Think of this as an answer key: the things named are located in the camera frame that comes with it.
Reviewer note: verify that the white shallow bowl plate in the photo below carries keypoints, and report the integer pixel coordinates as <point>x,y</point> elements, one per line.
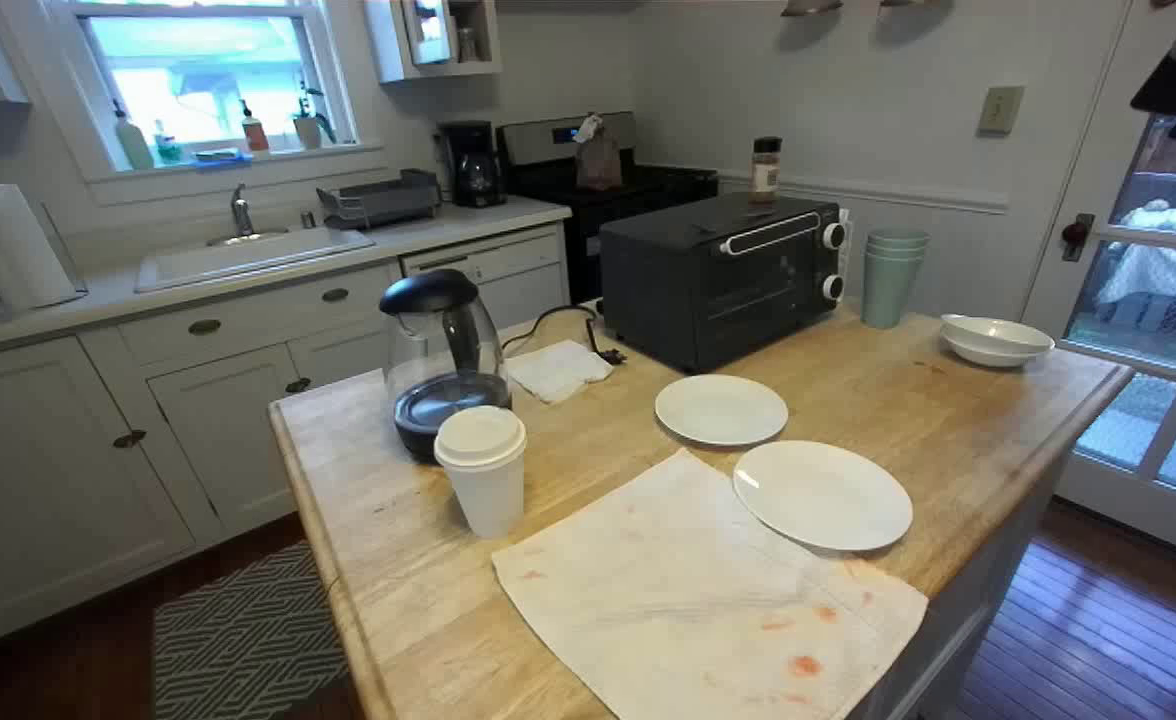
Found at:
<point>1000,331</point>
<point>989,359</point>

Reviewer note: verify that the white flat plate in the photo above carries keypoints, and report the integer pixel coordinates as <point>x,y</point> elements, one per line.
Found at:
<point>721,410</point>
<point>820,498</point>

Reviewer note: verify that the stack of teal cups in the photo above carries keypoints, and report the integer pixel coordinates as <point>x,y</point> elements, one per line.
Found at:
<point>893,280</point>

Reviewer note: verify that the white paper napkin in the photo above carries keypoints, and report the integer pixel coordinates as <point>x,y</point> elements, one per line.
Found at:
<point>553,370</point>

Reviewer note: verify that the black toaster oven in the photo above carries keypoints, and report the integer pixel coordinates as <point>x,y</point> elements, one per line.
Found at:
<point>708,280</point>

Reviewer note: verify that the black glass electric kettle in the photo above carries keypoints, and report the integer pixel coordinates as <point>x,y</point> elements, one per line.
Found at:
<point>447,400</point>

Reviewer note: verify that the white cup with lid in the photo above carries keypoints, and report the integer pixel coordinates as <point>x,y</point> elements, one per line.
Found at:
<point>487,480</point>

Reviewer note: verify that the black steel stove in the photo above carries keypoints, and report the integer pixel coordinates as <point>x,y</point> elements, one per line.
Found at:
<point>642,193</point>

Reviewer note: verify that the brown paper bag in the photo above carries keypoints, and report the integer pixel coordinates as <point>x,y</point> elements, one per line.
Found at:
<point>597,162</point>

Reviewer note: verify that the black coffee maker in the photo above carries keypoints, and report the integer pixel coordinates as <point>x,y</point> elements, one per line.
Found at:
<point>475,165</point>

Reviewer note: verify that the spice jar with dark lid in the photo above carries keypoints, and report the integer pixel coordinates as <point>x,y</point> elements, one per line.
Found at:
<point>765,171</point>

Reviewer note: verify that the stained white cloth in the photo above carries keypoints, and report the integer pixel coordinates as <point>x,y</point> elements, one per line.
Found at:
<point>694,603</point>

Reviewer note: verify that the grey dish rack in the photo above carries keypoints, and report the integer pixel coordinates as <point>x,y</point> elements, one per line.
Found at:
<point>376,202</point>

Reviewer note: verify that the white kitchen sink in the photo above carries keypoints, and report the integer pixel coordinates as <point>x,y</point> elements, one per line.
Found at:
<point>251,256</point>

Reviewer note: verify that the small potted plant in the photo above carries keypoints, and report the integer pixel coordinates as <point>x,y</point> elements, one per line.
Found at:
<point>311,126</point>

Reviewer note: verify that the chrome faucet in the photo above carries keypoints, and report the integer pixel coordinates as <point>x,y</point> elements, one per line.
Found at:
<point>240,209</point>

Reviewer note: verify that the bottle with red label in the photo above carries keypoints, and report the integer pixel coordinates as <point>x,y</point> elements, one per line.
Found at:
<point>254,130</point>

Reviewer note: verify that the grey patterned floor mat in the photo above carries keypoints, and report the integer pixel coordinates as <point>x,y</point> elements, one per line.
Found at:
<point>251,643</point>

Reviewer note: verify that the white island with wooden top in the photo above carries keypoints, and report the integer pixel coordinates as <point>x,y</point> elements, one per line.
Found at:
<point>943,643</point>

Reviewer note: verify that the small green bottle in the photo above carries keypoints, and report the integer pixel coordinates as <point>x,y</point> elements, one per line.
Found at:
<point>167,146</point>

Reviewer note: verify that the kitchen window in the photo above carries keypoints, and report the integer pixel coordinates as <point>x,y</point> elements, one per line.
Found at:
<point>201,74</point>

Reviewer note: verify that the white soap bottle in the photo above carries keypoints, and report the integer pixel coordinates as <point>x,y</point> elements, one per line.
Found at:
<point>135,146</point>

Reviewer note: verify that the white base cabinets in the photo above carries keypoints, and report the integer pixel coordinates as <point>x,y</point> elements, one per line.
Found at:
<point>53,464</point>

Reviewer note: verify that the white glass door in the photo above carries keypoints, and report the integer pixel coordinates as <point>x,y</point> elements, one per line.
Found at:
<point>1148,523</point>

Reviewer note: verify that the white paper towel roll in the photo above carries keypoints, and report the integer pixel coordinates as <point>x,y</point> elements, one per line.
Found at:
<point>10,245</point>

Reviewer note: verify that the white wall cabinet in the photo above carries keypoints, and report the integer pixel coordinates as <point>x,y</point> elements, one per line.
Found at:
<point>431,41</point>

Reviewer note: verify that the beige light switch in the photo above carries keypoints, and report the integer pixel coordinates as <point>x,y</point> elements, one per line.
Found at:
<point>1000,112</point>

